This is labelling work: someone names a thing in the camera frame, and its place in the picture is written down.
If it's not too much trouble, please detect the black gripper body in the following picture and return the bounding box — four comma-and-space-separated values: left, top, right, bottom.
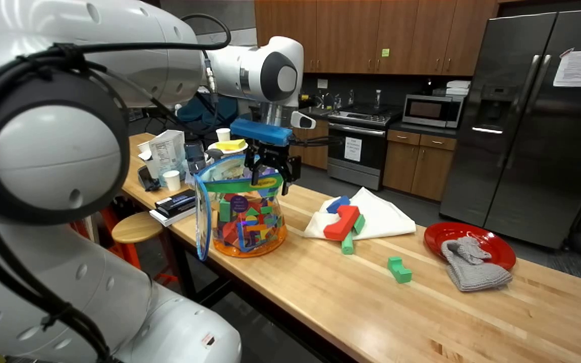
244, 142, 300, 194

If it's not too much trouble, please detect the green block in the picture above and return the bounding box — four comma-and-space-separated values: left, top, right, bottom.
341, 214, 366, 255
388, 256, 412, 282

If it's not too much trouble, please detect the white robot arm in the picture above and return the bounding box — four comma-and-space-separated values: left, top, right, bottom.
0, 0, 305, 363

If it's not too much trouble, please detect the clear bag of blocks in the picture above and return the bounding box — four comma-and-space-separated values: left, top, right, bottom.
192, 140, 289, 260

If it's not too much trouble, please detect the blue block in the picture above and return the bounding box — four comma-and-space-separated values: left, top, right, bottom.
327, 195, 350, 214

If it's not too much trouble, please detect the black oven stove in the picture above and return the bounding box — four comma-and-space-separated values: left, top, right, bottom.
327, 110, 392, 190

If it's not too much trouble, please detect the white paper cup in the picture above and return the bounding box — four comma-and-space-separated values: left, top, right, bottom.
164, 169, 181, 192

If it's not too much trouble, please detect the white paper sheet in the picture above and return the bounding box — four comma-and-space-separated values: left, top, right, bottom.
303, 188, 416, 240

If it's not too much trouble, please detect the black book on table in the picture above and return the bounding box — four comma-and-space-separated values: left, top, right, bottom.
150, 190, 195, 225

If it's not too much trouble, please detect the microwave oven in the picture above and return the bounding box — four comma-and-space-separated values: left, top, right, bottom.
402, 94, 464, 129

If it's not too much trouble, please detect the wooden stool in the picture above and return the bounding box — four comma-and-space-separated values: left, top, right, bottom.
111, 212, 164, 269

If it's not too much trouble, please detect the grey cloth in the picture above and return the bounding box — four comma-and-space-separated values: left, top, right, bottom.
442, 235, 513, 293

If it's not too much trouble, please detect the red plate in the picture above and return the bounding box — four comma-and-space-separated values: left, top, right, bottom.
424, 221, 516, 271

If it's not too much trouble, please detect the stainless steel refrigerator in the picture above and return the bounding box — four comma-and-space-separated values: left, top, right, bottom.
439, 11, 581, 251

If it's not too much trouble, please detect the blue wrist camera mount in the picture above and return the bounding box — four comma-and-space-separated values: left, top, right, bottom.
230, 116, 292, 147

